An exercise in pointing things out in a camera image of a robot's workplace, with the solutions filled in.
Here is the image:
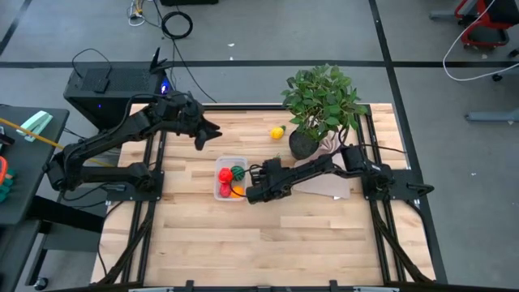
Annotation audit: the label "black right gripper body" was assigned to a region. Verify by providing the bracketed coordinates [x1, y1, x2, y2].
[245, 157, 294, 205]

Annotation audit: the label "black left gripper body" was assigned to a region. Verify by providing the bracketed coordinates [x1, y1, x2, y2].
[156, 90, 207, 137]

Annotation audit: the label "clear plastic tupperware container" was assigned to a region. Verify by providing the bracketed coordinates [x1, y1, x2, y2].
[213, 156, 249, 202]

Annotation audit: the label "beige cloth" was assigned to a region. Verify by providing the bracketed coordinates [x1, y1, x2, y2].
[292, 135, 352, 200]

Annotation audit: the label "black computer tower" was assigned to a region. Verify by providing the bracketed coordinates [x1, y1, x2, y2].
[63, 46, 180, 133]

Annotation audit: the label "small black box on tower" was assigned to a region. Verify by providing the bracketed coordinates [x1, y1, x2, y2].
[93, 76, 111, 95]

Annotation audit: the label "green plant in black pot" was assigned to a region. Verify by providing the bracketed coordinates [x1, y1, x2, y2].
[281, 63, 369, 161]

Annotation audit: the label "mint green stapler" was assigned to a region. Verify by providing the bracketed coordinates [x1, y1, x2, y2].
[15, 109, 54, 143]

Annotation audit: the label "black side desk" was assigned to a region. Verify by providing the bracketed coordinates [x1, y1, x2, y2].
[0, 104, 109, 292]

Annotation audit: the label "green and orange desk items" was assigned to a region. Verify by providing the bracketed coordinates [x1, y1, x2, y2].
[0, 156, 17, 204]

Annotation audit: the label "grey floor beam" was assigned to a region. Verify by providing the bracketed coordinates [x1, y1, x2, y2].
[465, 108, 519, 124]

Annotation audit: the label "grey floor stand leg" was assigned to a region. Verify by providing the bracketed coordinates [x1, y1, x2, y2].
[429, 8, 459, 20]

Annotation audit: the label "red wheeled cart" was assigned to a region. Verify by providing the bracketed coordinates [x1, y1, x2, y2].
[453, 0, 519, 50]

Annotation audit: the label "coiled black floor cable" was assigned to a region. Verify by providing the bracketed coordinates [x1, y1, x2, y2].
[161, 11, 194, 41]

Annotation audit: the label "bundle of light wires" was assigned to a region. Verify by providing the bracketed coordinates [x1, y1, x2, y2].
[127, 0, 148, 28]

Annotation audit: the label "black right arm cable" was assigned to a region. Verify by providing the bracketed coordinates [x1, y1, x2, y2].
[338, 125, 407, 155]

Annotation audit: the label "white floor cable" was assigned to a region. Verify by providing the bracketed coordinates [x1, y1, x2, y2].
[441, 0, 519, 82]

